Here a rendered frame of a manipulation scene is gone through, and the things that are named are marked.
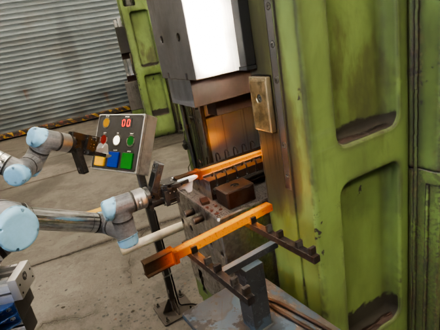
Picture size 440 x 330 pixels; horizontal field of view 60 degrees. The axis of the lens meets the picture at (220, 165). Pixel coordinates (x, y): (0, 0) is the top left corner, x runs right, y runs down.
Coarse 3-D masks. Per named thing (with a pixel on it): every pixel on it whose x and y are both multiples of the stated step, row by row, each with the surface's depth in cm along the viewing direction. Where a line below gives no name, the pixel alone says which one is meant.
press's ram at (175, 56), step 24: (168, 0) 122; (192, 0) 116; (216, 0) 120; (168, 24) 128; (192, 24) 118; (216, 24) 122; (168, 48) 134; (192, 48) 120; (216, 48) 124; (168, 72) 141; (192, 72) 123; (216, 72) 126
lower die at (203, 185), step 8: (248, 152) 164; (224, 160) 159; (248, 160) 152; (256, 160) 152; (200, 168) 158; (224, 168) 147; (240, 168) 147; (248, 168) 147; (208, 176) 145; (224, 176) 142; (232, 176) 144; (240, 176) 146; (264, 176) 152; (192, 184) 156; (200, 184) 148; (208, 184) 141; (208, 192) 144
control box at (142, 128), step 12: (120, 120) 183; (132, 120) 178; (144, 120) 173; (156, 120) 180; (108, 132) 187; (120, 132) 182; (132, 132) 177; (144, 132) 174; (108, 144) 186; (120, 144) 180; (132, 144) 175; (144, 144) 174; (120, 156) 179; (144, 156) 175; (96, 168) 189; (108, 168) 183; (120, 168) 178; (132, 168) 173; (144, 168) 175
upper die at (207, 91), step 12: (240, 72) 136; (180, 84) 135; (192, 84) 128; (204, 84) 130; (216, 84) 132; (228, 84) 134; (240, 84) 137; (180, 96) 138; (192, 96) 129; (204, 96) 131; (216, 96) 133; (228, 96) 136
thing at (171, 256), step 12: (264, 204) 120; (240, 216) 115; (252, 216) 116; (216, 228) 111; (228, 228) 111; (192, 240) 107; (204, 240) 107; (168, 252) 101; (180, 252) 103; (144, 264) 98; (156, 264) 100; (168, 264) 103
